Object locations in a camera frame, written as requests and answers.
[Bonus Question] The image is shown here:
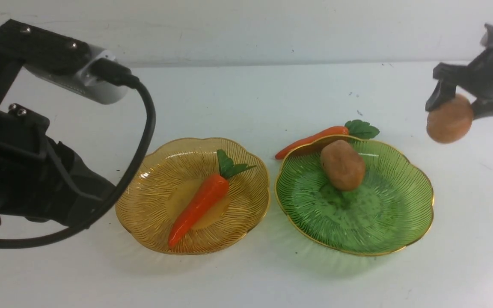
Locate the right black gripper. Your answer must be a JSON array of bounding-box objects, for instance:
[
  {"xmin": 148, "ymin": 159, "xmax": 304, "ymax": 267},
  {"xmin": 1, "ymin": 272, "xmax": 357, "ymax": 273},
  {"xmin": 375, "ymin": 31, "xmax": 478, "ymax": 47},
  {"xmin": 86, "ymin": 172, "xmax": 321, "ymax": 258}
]
[{"xmin": 426, "ymin": 24, "xmax": 493, "ymax": 120}]

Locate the toy potato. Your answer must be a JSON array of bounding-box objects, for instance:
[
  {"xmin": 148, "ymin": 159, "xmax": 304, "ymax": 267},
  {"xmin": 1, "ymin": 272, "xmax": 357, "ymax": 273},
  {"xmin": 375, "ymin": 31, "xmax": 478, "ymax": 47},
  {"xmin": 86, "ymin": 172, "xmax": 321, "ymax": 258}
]
[
  {"xmin": 320, "ymin": 140, "xmax": 366, "ymax": 191},
  {"xmin": 426, "ymin": 94, "xmax": 474, "ymax": 144}
]

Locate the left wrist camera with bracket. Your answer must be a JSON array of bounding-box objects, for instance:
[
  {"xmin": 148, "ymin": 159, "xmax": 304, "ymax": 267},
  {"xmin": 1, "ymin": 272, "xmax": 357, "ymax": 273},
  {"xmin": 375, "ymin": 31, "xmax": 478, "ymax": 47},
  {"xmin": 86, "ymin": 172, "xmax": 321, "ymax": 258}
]
[{"xmin": 0, "ymin": 19, "xmax": 127, "ymax": 105}]

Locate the black camera cable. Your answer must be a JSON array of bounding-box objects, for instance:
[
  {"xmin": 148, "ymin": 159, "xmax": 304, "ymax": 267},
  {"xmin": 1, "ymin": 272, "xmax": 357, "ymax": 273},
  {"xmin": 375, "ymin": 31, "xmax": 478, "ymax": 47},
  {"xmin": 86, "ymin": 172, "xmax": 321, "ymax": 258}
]
[{"xmin": 0, "ymin": 58, "xmax": 157, "ymax": 249}]

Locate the toy carrot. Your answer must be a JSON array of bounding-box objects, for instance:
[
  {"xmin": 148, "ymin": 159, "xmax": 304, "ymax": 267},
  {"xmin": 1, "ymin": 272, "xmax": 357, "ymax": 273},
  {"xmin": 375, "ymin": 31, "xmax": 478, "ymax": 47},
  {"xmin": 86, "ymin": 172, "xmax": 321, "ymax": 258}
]
[
  {"xmin": 274, "ymin": 119, "xmax": 380, "ymax": 160},
  {"xmin": 167, "ymin": 149, "xmax": 256, "ymax": 249}
]

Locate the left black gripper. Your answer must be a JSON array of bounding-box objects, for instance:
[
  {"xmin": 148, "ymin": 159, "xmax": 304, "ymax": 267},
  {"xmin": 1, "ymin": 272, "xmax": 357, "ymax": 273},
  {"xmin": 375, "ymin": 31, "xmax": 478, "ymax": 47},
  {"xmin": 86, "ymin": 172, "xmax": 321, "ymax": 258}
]
[{"xmin": 0, "ymin": 111, "xmax": 115, "ymax": 227}]

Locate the amber ribbed plastic plate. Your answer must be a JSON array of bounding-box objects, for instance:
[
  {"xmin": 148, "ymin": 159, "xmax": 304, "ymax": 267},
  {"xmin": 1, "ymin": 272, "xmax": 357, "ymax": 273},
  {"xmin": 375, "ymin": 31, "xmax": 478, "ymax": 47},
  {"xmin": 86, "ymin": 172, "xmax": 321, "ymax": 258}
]
[{"xmin": 115, "ymin": 138, "xmax": 270, "ymax": 255}]

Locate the green ribbed plastic plate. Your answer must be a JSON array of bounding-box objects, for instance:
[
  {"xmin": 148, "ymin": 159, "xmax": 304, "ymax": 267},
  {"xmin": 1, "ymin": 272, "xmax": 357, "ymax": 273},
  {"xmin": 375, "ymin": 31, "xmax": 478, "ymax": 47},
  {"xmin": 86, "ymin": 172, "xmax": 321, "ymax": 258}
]
[{"xmin": 274, "ymin": 135, "xmax": 434, "ymax": 257}]

